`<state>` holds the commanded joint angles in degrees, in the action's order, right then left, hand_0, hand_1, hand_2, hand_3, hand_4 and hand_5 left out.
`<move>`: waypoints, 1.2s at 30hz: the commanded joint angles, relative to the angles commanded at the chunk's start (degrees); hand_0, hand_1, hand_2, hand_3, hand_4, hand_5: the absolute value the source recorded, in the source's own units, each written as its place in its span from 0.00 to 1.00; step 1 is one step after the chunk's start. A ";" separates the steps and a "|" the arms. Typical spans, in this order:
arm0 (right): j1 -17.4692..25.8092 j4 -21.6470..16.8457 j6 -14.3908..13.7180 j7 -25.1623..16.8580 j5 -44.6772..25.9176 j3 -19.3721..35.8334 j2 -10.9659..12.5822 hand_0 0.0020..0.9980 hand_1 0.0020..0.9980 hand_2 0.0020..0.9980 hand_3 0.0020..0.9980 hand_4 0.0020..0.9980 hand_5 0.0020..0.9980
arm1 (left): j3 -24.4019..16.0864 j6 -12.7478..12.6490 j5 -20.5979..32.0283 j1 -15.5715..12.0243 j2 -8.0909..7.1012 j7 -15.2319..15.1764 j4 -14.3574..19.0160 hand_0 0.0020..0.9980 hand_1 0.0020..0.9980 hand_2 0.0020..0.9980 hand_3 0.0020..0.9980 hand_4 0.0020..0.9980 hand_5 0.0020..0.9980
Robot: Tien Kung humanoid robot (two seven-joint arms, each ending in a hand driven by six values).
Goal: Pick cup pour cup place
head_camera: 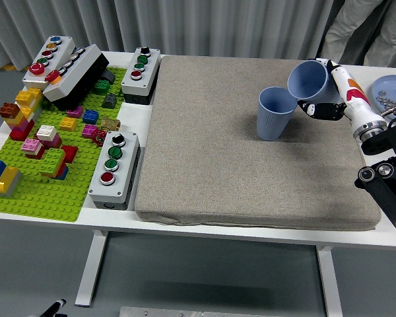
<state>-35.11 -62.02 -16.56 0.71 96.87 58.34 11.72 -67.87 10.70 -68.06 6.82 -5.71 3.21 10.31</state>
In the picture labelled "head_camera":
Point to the dark green building brick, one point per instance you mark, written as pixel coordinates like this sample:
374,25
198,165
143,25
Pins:
102,86

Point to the grey four-button control box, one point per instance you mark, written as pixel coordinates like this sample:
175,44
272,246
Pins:
145,79
100,193

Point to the person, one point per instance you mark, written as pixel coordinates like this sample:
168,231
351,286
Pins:
359,33

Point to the magenta building brick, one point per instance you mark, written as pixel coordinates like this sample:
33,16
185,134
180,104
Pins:
89,131
54,142
75,112

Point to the red building brick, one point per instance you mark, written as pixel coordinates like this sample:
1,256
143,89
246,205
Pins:
71,153
19,134

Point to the grey-brown table mat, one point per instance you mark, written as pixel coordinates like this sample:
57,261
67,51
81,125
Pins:
217,148

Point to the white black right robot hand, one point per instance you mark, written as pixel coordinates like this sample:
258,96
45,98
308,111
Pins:
353,99

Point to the large yellow building brick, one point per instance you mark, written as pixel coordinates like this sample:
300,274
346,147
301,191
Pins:
5,180

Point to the white table leg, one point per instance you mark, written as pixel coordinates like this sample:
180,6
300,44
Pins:
330,284
89,274

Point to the grey pleated curtain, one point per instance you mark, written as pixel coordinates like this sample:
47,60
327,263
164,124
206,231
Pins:
184,26

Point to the blue ribbed plastic cup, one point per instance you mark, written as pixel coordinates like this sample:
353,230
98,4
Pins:
308,79
270,122

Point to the silver metal plate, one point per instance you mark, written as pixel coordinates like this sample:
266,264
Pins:
184,312

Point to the blue plate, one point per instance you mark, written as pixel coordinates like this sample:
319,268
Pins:
387,84

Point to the brown building brick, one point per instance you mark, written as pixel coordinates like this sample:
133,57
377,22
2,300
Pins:
9,110

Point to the grey five-button control box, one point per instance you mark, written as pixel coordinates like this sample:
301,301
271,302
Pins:
61,49

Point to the white building brick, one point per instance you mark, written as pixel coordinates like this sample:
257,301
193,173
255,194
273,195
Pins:
47,132

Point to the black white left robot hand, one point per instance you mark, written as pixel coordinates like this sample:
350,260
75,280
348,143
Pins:
57,305

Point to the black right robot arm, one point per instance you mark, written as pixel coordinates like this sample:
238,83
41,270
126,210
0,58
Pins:
382,142

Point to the lime green building baseplate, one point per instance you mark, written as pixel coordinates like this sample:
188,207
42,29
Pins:
46,198

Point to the pink building brick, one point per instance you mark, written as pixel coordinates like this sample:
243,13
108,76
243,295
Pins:
31,146

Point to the grey sloped building brick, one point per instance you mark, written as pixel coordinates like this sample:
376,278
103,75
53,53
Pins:
109,101

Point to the grey control box black base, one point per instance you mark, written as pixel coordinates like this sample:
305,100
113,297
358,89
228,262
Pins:
82,66

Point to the dark grey curved brick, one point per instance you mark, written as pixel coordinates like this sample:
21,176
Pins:
109,76

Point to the lime green building brick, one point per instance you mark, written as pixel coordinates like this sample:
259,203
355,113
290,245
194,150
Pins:
52,160

